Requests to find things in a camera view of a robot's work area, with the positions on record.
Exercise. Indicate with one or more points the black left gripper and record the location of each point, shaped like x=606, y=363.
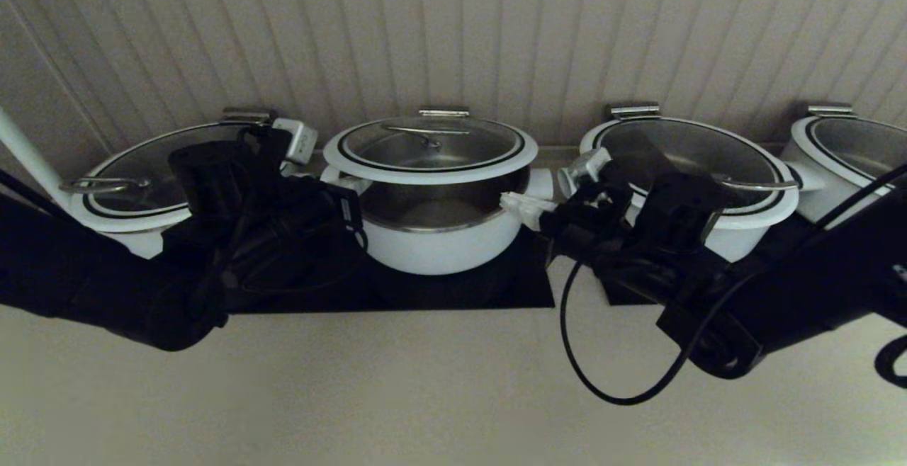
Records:
x=305, y=239

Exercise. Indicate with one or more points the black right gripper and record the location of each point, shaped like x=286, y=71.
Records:
x=588, y=229

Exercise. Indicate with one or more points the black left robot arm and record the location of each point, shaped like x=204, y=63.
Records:
x=106, y=289

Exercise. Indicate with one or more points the white steel-lined pot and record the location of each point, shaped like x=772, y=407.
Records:
x=439, y=253
x=815, y=200
x=145, y=243
x=744, y=239

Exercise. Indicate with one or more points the black glass induction cooktop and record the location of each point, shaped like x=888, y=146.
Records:
x=627, y=294
x=460, y=292

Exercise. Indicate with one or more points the white round pole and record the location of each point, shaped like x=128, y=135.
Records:
x=25, y=147

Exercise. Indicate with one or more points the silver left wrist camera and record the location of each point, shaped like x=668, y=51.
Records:
x=297, y=139

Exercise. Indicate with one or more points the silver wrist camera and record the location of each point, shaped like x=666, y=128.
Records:
x=297, y=139
x=592, y=165

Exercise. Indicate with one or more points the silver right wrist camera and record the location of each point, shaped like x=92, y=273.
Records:
x=592, y=165

